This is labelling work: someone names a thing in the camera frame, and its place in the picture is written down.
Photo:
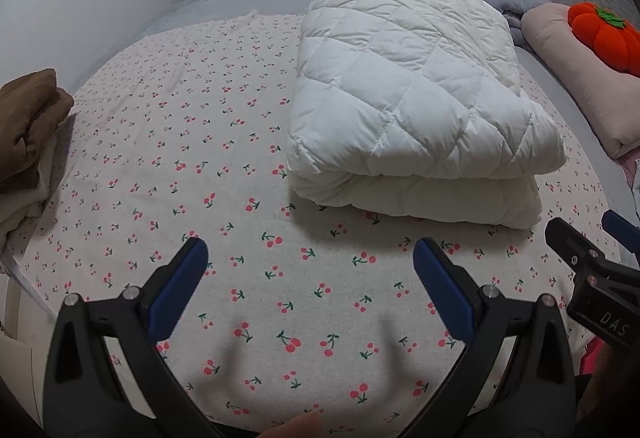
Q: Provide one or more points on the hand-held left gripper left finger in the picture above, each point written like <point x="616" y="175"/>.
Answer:
<point x="175" y="283"/>

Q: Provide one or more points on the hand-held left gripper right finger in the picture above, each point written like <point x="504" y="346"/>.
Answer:
<point x="445" y="288"/>

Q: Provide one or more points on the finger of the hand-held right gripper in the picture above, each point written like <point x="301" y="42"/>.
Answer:
<point x="625" y="235"/>
<point x="585" y="255"/>

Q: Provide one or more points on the white quilted jacket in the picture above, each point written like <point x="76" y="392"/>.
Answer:
<point x="410" y="93"/>

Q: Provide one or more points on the person's right forearm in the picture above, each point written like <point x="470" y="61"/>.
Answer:
<point x="615" y="383"/>

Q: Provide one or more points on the person's left hand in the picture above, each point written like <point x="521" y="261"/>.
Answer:
<point x="295" y="425"/>

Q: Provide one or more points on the patterned pink cloth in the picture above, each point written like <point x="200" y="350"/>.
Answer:
<point x="632" y="178"/>

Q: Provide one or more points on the cherry print mat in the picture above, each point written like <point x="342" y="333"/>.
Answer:
<point x="200" y="143"/>

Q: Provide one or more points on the beige folded cloth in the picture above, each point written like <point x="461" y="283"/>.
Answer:
<point x="25" y="208"/>

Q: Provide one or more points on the pink pillow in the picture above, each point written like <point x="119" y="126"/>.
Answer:
<point x="565" y="63"/>

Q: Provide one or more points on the orange pumpkin plush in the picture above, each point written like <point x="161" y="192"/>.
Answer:
<point x="605" y="38"/>

